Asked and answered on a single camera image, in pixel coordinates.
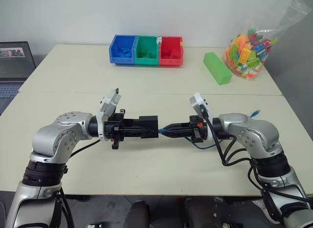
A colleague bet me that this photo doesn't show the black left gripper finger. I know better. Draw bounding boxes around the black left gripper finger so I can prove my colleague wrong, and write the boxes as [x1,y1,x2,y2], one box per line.
[123,118,140,128]
[123,126,157,139]

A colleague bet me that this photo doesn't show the green toy bricks pile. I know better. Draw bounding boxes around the green toy bricks pile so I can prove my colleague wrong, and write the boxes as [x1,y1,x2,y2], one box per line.
[138,48,157,60]

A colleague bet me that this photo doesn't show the dark laptop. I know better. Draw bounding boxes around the dark laptop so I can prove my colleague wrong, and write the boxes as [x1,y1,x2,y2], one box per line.
[0,41,37,116]

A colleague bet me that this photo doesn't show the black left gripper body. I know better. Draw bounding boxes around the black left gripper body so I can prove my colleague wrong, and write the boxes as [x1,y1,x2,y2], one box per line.
[104,109,128,150]

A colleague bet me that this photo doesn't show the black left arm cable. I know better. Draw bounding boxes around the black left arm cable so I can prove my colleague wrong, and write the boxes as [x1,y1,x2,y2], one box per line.
[55,137,103,228]

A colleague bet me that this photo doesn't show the dark rounded shape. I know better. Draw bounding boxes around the dark rounded shape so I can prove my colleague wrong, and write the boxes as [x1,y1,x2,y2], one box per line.
[124,200,151,228]

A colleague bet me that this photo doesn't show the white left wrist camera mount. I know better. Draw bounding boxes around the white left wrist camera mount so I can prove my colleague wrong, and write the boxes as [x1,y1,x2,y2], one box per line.
[96,88,122,142]

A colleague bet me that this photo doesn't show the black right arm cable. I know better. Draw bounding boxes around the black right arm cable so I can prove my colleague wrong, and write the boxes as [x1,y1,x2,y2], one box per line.
[200,105,313,225]

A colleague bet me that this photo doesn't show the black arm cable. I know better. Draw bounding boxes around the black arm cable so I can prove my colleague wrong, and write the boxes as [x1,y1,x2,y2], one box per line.
[200,105,313,225]
[55,137,103,228]

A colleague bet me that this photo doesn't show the small black box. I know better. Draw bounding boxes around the small black box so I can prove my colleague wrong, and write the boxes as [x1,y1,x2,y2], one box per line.
[138,114,160,139]

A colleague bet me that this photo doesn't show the long green block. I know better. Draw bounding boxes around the long green block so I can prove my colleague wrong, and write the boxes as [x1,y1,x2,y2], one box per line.
[203,51,233,86]

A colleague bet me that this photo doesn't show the blue toy bricks pile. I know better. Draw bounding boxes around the blue toy bricks pile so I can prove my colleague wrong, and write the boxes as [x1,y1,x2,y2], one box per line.
[116,47,133,59]

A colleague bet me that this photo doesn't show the blue plastic bin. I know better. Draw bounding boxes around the blue plastic bin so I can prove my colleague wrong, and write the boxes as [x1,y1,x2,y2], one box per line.
[109,34,137,66]

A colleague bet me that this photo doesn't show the green plastic bin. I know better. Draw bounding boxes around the green plastic bin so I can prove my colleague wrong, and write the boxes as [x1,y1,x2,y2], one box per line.
[134,35,161,67]

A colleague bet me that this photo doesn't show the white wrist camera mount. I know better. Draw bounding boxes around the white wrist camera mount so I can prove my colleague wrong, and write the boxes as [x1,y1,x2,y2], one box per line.
[189,91,214,141]
[96,88,122,142]

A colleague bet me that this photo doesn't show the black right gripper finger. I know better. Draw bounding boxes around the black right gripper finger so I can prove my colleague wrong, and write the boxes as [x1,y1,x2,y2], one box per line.
[162,123,192,133]
[163,130,193,141]

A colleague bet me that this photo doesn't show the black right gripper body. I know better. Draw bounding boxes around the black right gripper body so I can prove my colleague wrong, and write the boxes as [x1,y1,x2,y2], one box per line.
[189,114,209,144]

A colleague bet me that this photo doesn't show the red plastic bin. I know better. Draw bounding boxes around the red plastic bin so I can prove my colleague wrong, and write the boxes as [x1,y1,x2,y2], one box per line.
[158,36,184,68]

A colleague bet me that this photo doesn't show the clear bag of toy bricks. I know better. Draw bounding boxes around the clear bag of toy bricks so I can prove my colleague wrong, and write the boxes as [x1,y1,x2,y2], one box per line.
[221,2,309,83]

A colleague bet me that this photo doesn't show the red toy bricks pile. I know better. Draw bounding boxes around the red toy bricks pile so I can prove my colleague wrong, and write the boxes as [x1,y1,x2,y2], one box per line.
[161,49,181,60]

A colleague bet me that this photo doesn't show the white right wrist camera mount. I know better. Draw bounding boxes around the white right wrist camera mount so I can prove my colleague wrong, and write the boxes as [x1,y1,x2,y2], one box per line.
[189,91,214,141]

